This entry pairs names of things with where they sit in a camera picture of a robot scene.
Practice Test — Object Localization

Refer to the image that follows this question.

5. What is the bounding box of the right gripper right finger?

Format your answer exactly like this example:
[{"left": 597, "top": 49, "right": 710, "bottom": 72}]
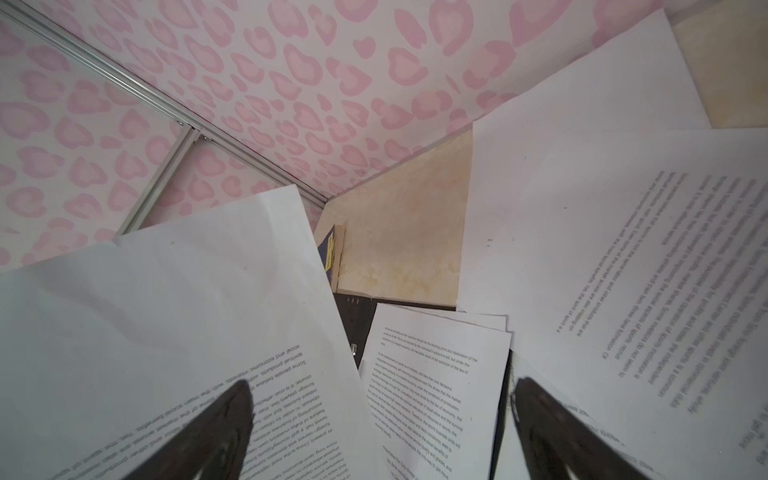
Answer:
[{"left": 512, "top": 377, "right": 645, "bottom": 480}]

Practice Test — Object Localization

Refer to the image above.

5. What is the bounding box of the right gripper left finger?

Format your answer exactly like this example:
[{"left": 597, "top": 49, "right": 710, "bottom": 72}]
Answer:
[{"left": 127, "top": 380, "right": 253, "bottom": 479}]

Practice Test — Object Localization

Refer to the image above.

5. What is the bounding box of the large text sheet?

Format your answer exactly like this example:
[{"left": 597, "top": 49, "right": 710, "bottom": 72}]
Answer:
[{"left": 358, "top": 302, "right": 512, "bottom": 480}]

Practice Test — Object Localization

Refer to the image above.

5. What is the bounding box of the text paper sheet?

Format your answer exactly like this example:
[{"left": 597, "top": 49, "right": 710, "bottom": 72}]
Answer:
[{"left": 510, "top": 129, "right": 767, "bottom": 479}]

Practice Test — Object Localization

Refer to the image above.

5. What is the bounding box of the red folder black inside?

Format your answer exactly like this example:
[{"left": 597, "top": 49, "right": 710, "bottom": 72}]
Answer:
[{"left": 332, "top": 292, "right": 514, "bottom": 480}]

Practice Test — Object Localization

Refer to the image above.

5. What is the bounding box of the blue booklet yellow label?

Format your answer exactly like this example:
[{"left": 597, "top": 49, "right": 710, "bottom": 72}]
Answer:
[{"left": 318, "top": 224, "right": 346, "bottom": 293}]

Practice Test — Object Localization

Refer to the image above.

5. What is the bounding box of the top blank paper sheet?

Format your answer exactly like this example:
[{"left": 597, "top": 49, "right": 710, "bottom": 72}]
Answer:
[{"left": 456, "top": 9, "right": 711, "bottom": 313}]

